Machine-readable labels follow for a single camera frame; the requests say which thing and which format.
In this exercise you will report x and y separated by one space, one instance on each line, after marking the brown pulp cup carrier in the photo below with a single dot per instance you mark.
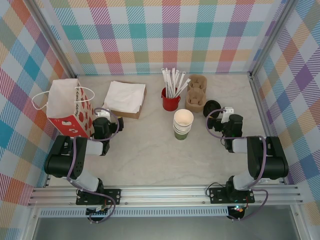
192 110
196 85

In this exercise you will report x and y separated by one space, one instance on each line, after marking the red white paper gift bag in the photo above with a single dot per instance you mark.
62 100

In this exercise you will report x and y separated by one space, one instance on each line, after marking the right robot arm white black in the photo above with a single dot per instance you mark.
240 145

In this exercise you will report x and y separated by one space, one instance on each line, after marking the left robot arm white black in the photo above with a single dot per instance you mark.
92 147

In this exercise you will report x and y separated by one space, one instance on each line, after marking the brown cardboard napkin tray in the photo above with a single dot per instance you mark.
130 115

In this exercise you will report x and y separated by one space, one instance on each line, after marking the white paper napkin stack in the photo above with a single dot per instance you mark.
125 96

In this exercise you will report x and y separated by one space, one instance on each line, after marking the red metal bucket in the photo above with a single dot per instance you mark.
170 103

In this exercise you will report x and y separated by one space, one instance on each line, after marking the small circuit board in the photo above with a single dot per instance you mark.
237 209
97 212

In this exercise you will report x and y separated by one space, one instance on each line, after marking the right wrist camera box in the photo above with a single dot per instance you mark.
228 112

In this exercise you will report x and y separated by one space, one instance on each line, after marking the aluminium side rail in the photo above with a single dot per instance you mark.
260 105
46 180

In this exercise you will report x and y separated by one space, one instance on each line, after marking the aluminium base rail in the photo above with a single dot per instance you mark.
162 195

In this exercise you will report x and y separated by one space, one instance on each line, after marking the aluminium frame post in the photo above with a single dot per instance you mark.
53 40
272 40

